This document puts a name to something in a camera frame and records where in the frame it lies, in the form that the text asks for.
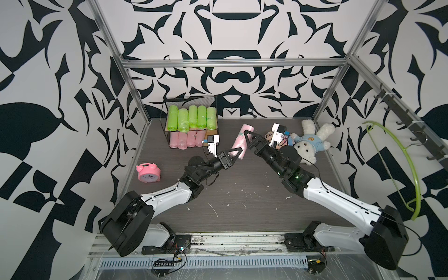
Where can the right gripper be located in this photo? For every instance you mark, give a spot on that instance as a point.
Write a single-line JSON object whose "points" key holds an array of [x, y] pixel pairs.
{"points": [[258, 143]]}

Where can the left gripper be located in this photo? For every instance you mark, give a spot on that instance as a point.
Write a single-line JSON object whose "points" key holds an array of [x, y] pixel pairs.
{"points": [[226, 163]]}

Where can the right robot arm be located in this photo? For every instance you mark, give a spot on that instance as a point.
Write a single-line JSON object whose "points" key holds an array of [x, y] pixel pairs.
{"points": [[377, 232]]}

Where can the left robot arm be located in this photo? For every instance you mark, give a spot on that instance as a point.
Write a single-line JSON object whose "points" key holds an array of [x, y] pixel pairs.
{"points": [[130, 220]]}

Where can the cartoon boy plush doll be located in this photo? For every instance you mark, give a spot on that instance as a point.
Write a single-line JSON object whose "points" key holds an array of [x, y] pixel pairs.
{"points": [[269, 136]]}

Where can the white teddy bear plush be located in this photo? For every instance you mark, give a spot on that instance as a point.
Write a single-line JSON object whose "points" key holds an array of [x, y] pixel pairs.
{"points": [[312, 141]]}

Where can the pink alarm clock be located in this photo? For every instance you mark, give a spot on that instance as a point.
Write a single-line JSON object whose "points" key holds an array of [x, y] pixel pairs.
{"points": [[148, 173]]}

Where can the black round connector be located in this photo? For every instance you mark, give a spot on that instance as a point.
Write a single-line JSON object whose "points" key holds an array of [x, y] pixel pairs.
{"points": [[316, 266]]}

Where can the black usb hub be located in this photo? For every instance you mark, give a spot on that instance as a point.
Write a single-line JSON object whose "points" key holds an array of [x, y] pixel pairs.
{"points": [[162, 263]]}

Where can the green plastic hanger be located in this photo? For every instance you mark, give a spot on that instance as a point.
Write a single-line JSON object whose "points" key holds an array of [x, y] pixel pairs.
{"points": [[404, 178]]}

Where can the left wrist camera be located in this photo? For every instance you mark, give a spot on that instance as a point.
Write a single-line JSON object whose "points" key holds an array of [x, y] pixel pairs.
{"points": [[212, 142]]}

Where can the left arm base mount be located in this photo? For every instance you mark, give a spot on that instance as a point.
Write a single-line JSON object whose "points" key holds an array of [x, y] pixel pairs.
{"points": [[173, 244]]}

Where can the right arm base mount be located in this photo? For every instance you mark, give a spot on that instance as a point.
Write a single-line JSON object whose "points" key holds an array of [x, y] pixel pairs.
{"points": [[300, 242]]}

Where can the black wall hook rail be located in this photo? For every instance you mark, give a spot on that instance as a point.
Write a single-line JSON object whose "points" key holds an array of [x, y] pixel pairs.
{"points": [[423, 134]]}

